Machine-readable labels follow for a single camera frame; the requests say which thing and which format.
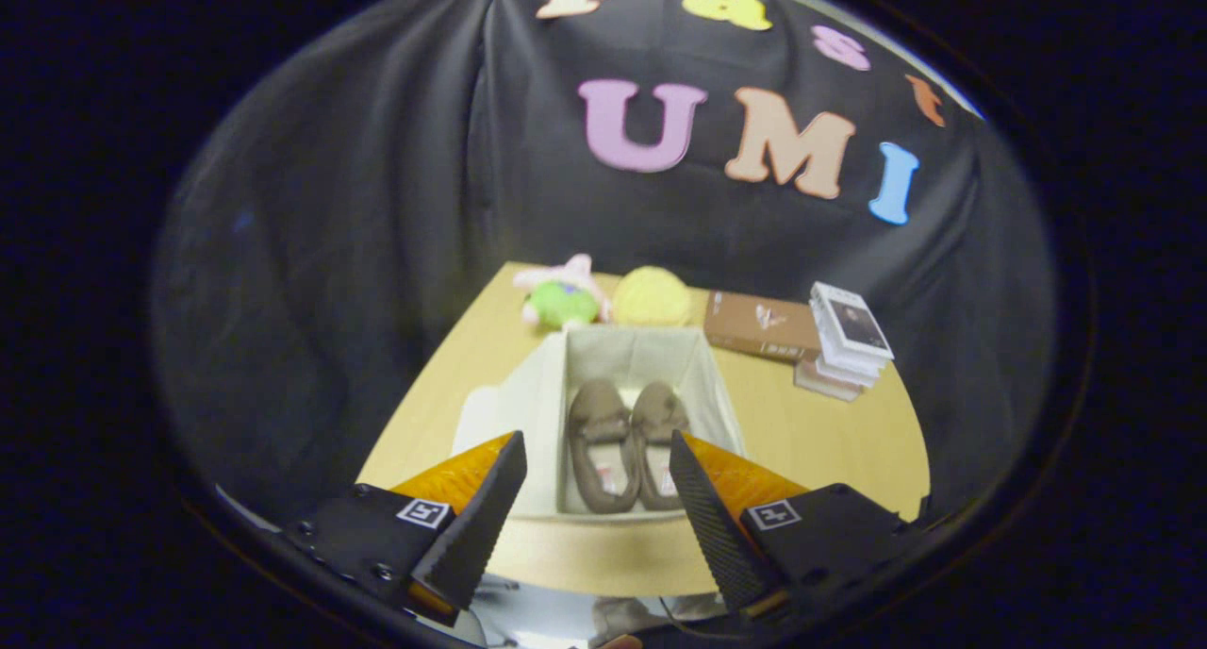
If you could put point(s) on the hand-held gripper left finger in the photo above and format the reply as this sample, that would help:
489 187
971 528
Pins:
471 526

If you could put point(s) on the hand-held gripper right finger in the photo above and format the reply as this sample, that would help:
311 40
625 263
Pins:
717 517

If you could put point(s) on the brown fuzzy shoe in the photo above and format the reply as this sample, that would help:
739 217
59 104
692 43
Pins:
599 432
657 423

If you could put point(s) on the beige fabric storage box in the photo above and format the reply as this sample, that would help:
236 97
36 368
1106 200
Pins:
537 394

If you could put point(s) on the pinkish brown cover book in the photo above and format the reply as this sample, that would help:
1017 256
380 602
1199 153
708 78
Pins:
825 383

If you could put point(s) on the plain white book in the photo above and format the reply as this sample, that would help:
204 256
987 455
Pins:
839 364

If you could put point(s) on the yellow round plush cushion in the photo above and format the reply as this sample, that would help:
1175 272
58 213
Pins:
651 297

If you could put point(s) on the white book with portrait cover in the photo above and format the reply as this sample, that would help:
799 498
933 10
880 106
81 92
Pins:
853 321

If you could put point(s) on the pink and green plush toy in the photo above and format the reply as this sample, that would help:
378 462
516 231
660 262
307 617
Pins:
563 302

